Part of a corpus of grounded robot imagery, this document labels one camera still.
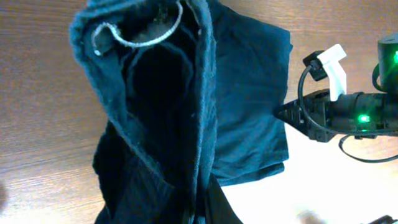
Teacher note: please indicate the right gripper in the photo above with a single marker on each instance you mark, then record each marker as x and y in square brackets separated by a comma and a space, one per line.
[315, 103]

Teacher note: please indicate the dark blue shorts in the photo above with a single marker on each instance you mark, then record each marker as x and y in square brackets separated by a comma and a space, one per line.
[189, 89]

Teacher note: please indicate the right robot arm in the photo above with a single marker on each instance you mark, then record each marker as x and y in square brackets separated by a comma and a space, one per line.
[362, 115]

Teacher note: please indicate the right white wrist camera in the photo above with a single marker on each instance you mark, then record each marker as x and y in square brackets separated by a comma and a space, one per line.
[326, 64]

